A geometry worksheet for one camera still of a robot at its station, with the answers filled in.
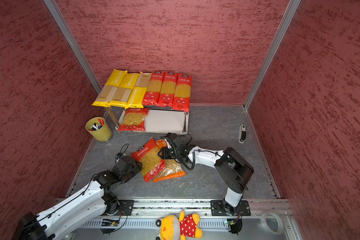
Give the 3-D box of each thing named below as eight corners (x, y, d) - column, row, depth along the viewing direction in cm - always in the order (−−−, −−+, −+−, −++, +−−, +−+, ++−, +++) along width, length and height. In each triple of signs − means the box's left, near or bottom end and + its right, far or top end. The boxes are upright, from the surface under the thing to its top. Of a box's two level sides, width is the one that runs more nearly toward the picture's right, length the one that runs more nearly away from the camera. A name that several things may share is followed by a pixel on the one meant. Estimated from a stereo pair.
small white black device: (238, 142, 102) (241, 138, 98) (239, 126, 111) (241, 121, 107) (243, 143, 101) (246, 139, 97) (243, 127, 111) (246, 122, 107)
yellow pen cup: (93, 143, 100) (81, 130, 89) (99, 129, 108) (89, 116, 96) (111, 143, 101) (102, 130, 89) (116, 130, 108) (108, 116, 96)
